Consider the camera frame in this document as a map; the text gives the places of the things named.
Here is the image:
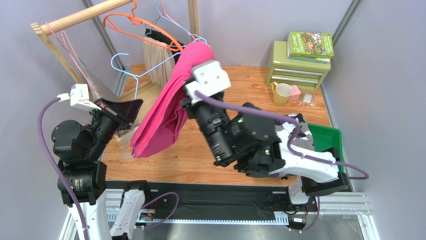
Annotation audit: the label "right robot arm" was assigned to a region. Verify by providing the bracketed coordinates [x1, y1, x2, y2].
[180, 96, 350, 212]

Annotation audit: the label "pink small box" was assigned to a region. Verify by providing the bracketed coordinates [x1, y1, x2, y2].
[288, 85, 301, 102]

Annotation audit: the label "red wire hanger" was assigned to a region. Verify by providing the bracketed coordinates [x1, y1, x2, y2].
[143, 0, 201, 42]

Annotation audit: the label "orange plastic hanger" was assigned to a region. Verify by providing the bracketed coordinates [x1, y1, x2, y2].
[102, 0, 186, 53]

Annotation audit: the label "purple camouflage trousers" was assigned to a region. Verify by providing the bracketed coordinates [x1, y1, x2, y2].
[269, 113, 315, 179]

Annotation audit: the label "pink trousers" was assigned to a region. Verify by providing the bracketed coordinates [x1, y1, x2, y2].
[130, 41, 215, 158]

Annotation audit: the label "green drawer cabinet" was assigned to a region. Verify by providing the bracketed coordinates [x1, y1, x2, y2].
[265, 40, 331, 91]

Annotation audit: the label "pink wire hanger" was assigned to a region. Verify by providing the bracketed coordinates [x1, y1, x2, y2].
[45, 21, 100, 100]

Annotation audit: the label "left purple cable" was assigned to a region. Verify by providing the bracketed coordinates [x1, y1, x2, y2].
[36, 97, 91, 240]

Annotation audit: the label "light blue wire hanger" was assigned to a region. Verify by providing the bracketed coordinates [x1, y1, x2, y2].
[110, 37, 209, 159]

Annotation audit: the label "small clear plastic bag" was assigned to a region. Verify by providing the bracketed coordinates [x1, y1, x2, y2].
[298, 92, 316, 107]

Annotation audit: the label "green plastic tray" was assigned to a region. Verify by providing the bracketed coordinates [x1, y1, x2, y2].
[308, 123, 344, 162]

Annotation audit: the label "green treehouse book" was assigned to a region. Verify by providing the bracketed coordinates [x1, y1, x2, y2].
[287, 31, 335, 59]

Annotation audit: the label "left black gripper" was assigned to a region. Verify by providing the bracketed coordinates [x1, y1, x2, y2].
[86, 96, 144, 159]

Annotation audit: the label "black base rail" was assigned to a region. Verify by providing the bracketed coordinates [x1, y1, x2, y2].
[103, 180, 354, 222]

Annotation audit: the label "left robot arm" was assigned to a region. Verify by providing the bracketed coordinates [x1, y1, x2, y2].
[51, 98, 150, 240]

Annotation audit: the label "wooden clothes rack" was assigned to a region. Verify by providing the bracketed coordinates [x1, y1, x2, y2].
[31, 0, 183, 84]

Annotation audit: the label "yellow mug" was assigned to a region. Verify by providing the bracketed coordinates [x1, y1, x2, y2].
[271, 82, 293, 106]

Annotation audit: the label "beige trousers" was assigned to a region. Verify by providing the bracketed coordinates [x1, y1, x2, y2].
[142, 36, 180, 88]

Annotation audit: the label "grey trousers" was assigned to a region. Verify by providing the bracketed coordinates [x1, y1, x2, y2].
[76, 57, 121, 103]

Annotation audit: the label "black trousers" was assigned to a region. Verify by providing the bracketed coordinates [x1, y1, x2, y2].
[144, 29, 186, 52]

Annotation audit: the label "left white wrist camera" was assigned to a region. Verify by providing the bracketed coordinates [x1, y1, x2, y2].
[57, 83, 101, 111]

